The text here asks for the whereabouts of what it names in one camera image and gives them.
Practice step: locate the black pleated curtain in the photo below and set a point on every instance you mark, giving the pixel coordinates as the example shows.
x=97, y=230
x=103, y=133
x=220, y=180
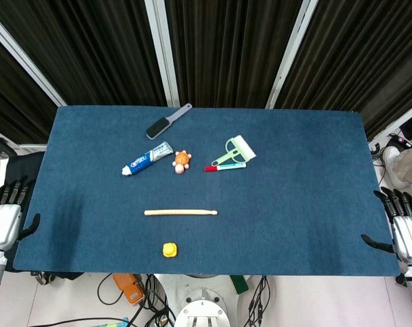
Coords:
x=15, y=102
x=90, y=51
x=362, y=51
x=233, y=51

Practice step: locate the blue fabric table cloth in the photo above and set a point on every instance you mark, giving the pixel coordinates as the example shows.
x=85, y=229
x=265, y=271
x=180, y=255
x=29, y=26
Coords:
x=277, y=221

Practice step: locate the red capped marker pen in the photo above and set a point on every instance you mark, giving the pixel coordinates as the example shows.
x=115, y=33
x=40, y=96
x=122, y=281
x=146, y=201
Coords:
x=229, y=166

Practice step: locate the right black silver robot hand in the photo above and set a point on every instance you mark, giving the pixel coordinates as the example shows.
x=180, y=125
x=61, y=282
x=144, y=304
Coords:
x=408, y=235

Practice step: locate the orange pink turtle toy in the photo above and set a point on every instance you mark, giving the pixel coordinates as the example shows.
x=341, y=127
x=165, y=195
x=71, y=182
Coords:
x=182, y=160

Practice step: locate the white robot torso base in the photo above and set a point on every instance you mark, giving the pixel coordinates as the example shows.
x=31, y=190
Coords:
x=205, y=303

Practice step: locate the wooden drumstick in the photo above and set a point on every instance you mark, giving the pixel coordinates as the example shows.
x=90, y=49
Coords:
x=178, y=212

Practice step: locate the orange handheld controller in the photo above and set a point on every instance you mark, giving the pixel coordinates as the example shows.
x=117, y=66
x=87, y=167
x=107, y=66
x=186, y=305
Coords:
x=129, y=287

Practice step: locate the white metal frame post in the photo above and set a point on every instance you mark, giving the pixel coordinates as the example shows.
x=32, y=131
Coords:
x=396, y=119
x=290, y=58
x=163, y=51
x=25, y=64

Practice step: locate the green white window brush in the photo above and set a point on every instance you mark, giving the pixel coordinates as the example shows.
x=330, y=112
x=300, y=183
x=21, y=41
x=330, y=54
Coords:
x=241, y=148

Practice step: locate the white blue toothpaste tube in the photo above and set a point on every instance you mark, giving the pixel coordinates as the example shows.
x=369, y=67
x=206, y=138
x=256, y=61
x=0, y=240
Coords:
x=146, y=159

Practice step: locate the yellow rubber duck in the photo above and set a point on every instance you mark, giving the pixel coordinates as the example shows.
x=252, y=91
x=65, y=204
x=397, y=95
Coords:
x=170, y=249

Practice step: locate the white sneaker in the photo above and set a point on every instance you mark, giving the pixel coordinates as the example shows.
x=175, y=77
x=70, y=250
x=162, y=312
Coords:
x=394, y=167

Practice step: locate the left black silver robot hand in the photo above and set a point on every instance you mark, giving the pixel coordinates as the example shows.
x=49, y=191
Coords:
x=3, y=223

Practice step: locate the beige trouser leg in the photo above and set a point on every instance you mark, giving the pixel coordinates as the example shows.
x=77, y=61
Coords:
x=411, y=163

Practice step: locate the green flat block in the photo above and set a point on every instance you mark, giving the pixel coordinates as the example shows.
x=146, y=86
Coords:
x=239, y=284

